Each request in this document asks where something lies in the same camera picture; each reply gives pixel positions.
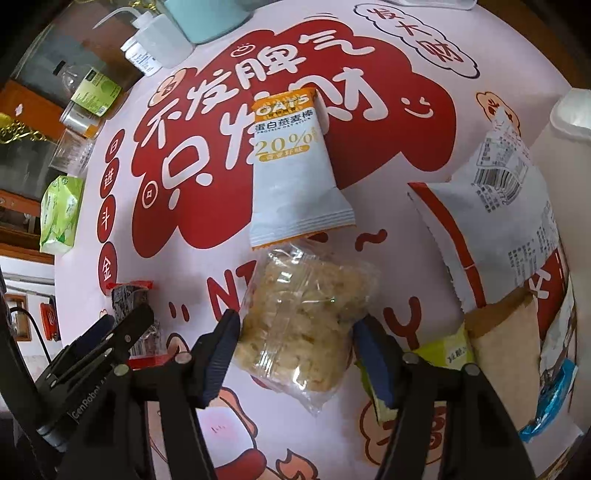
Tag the clear glass jar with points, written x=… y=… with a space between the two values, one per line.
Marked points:
x=72 y=154

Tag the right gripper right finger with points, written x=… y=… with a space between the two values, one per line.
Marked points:
x=382 y=358

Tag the green label plastic bottle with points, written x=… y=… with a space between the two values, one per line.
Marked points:
x=87 y=87

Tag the clear rice cracker pack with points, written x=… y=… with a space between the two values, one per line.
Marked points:
x=297 y=320

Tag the green yellow small packet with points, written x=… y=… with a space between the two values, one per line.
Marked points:
x=453 y=352

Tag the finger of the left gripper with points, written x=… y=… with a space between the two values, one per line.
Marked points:
x=94 y=367
x=73 y=353

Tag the white plastic storage bin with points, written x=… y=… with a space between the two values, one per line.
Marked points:
x=562 y=152

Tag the teal cylinder container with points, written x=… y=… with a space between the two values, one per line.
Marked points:
x=205 y=20

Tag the green tissue pack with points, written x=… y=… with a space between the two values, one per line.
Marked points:
x=60 y=208

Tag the white squeeze bottle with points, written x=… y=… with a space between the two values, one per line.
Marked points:
x=156 y=43

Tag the white orange oat bar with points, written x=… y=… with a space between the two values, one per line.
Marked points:
x=294 y=192

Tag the beige toast snack pack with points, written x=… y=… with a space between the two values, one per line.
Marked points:
x=505 y=339

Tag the blue snack packet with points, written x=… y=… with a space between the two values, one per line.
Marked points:
x=550 y=401

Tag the dark seaweed snack pack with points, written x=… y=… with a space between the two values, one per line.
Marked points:
x=142 y=332

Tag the white red snack bag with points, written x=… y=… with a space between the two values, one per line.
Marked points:
x=494 y=225

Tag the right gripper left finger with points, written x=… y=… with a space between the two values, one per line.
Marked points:
x=211 y=356

